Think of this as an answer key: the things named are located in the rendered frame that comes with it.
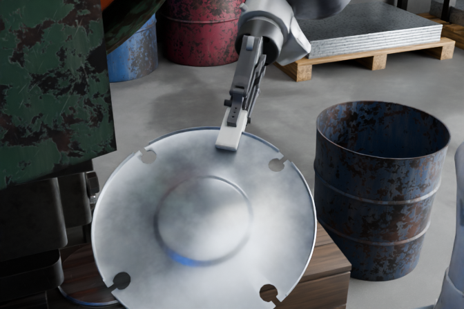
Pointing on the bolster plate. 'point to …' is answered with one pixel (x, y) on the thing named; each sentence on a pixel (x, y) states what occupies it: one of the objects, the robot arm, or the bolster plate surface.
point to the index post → (88, 224)
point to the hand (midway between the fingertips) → (231, 132)
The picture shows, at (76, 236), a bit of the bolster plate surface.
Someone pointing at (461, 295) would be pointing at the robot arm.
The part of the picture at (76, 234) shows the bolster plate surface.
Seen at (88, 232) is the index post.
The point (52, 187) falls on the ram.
